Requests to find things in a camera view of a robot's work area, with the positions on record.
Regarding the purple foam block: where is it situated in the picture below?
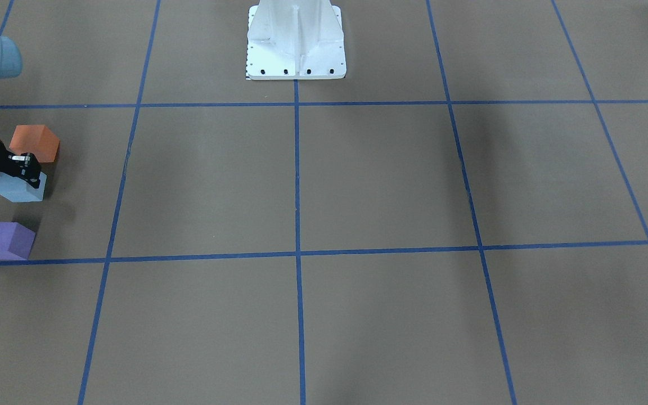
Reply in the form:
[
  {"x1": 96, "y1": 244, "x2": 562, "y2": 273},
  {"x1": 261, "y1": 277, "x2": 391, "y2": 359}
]
[{"x1": 0, "y1": 222, "x2": 36, "y2": 260}]

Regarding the orange foam block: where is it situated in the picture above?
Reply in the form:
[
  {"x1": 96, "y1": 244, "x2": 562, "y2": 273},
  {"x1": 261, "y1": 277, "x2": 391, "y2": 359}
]
[{"x1": 8, "y1": 125, "x2": 61, "y2": 164}]

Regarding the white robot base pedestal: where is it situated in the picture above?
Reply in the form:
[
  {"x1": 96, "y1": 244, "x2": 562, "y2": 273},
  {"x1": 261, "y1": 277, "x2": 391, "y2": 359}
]
[{"x1": 245, "y1": 1, "x2": 347, "y2": 80}]

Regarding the light blue foam block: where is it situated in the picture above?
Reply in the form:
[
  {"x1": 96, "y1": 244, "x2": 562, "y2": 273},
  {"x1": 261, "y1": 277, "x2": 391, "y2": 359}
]
[{"x1": 0, "y1": 172, "x2": 47, "y2": 203}]

